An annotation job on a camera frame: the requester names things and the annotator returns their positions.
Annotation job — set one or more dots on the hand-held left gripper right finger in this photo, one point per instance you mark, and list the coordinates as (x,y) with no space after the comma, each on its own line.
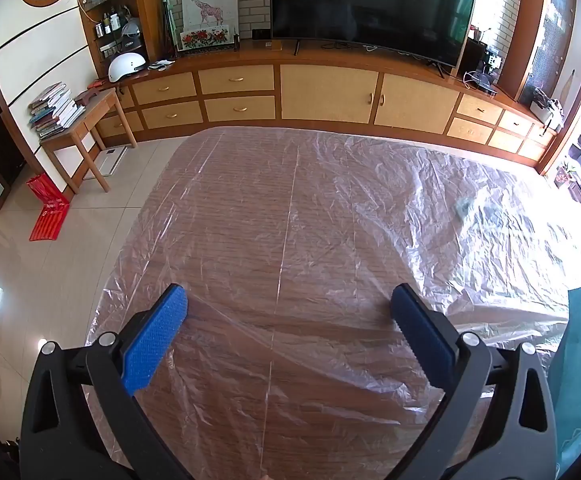
(423,345)

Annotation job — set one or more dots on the grey helmet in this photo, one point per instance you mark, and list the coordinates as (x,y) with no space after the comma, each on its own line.
(131,37)

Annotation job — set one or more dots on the red flower picture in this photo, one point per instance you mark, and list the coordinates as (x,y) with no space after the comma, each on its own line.
(206,37)

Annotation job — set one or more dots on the stack of books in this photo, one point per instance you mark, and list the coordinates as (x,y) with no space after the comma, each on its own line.
(55,110)

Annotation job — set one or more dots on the white printer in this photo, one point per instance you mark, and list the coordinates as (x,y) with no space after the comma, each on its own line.
(545,110)

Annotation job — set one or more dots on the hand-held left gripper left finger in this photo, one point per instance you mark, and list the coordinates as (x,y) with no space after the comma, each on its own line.
(155,340)

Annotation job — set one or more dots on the white cloth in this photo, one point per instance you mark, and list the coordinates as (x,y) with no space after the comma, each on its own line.
(161,64)

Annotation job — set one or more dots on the white helmet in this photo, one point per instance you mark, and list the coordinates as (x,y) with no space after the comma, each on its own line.
(125,66)

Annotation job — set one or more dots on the white floor scale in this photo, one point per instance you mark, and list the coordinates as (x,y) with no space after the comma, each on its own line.
(106,162)

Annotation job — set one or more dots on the large black television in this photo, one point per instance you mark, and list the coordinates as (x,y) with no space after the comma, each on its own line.
(370,5)

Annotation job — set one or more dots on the small wooden side table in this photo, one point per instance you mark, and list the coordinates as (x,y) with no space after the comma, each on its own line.
(88,122)

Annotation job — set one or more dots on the black coffee machine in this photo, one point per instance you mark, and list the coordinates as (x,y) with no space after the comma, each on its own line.
(489,67)

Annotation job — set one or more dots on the giraffe picture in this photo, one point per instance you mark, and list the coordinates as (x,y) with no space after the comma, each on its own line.
(209,5)

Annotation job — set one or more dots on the clear plastic table cover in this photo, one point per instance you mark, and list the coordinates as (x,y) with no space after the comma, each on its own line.
(295,240)

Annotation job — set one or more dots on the long wooden cabinet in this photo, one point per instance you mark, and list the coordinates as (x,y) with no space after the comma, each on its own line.
(328,92)

